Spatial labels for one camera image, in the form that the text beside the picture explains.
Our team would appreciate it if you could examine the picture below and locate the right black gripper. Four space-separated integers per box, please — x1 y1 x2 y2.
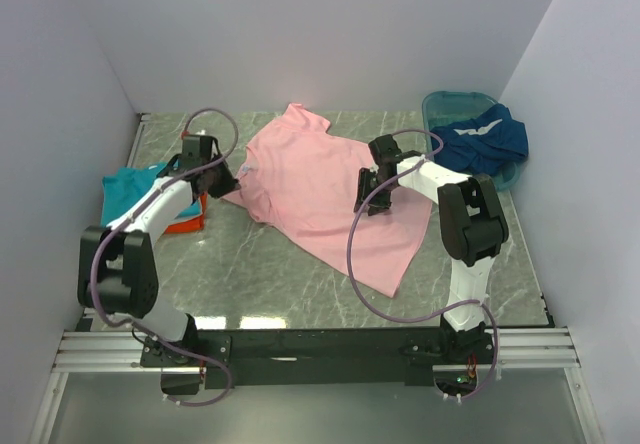
354 168 396 217

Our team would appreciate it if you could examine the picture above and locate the pink t shirt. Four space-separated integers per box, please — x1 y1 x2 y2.
226 103 432 297

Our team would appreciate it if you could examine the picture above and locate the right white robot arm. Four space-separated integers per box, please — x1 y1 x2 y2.
346 134 509 363

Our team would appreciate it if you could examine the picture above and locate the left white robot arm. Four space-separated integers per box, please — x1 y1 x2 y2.
77 134 239 366

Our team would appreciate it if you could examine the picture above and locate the orange folded t shirt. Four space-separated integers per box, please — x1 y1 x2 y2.
165 195 207 234

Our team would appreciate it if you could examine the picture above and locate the teal folded t shirt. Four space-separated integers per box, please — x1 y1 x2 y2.
101 161 207 230

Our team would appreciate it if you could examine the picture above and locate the teal plastic bin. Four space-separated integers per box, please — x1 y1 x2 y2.
421 91 520 192

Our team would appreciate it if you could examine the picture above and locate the navy blue t shirt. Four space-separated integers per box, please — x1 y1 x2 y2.
431 104 529 176

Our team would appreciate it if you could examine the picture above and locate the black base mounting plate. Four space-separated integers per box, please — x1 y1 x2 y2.
140 327 494 389

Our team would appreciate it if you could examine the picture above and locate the aluminium rail frame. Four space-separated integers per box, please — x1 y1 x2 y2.
27 112 606 444

